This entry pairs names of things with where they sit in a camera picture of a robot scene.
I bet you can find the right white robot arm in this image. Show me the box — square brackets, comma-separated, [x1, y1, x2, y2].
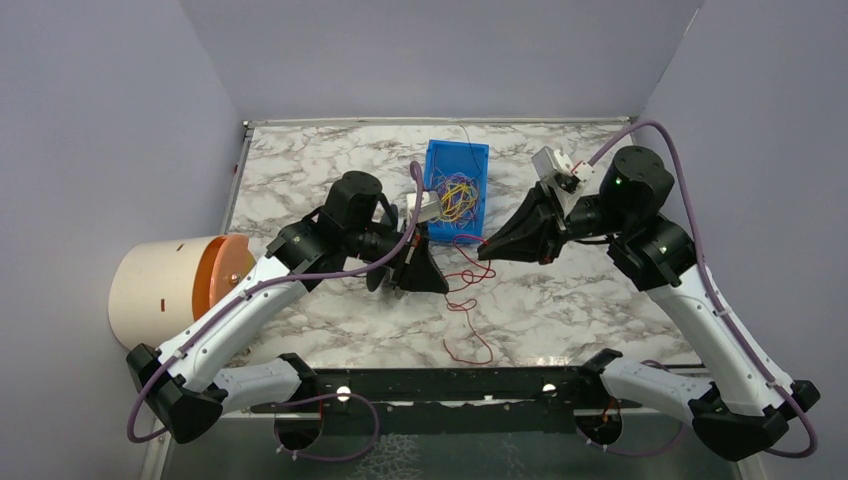
[478, 146, 820, 461]

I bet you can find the purple cable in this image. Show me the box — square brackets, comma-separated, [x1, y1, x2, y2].
[586, 120, 820, 460]
[127, 160, 425, 444]

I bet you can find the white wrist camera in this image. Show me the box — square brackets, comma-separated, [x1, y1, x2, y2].
[531, 146, 595, 216]
[406, 191, 442, 223]

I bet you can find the thin black wire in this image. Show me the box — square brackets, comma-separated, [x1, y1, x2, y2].
[460, 122, 485, 175]

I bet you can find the blue plastic bin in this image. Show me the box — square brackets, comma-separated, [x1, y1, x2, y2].
[425, 139, 489, 245]

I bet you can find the red wire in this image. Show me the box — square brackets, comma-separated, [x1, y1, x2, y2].
[442, 233, 497, 366]

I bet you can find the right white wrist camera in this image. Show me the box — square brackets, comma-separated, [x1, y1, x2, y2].
[531, 146, 595, 216]

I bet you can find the bundle of coloured wires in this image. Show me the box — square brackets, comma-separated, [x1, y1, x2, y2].
[430, 172, 482, 230]

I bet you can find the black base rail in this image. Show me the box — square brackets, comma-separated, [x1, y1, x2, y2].
[251, 366, 610, 435]

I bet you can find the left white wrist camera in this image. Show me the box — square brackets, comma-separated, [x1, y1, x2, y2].
[406, 191, 442, 223]

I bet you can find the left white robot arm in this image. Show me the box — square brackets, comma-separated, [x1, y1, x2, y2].
[126, 163, 448, 443]

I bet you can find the black cable spool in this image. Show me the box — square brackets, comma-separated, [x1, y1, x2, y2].
[365, 204, 399, 292]

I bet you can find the cream cylinder with orange lid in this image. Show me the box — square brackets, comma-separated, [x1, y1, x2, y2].
[108, 234, 256, 349]

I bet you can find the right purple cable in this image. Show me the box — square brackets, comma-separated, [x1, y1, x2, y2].
[586, 120, 820, 460]

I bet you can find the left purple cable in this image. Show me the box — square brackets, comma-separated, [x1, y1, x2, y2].
[127, 160, 425, 444]

